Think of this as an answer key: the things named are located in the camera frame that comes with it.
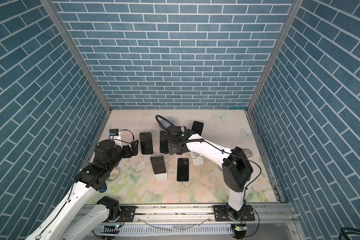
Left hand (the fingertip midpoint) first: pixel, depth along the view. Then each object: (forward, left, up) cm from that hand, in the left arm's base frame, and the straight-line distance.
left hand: (131, 141), depth 76 cm
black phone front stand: (-7, -13, -12) cm, 19 cm away
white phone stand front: (-11, -14, -22) cm, 28 cm away
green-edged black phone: (-7, -27, -20) cm, 34 cm away
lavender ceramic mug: (+29, -13, -21) cm, 38 cm away
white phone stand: (-1, -36, -20) cm, 41 cm away
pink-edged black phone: (+9, -15, -13) cm, 21 cm away
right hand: (+3, -23, -10) cm, 25 cm away
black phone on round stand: (+17, -36, -11) cm, 41 cm away
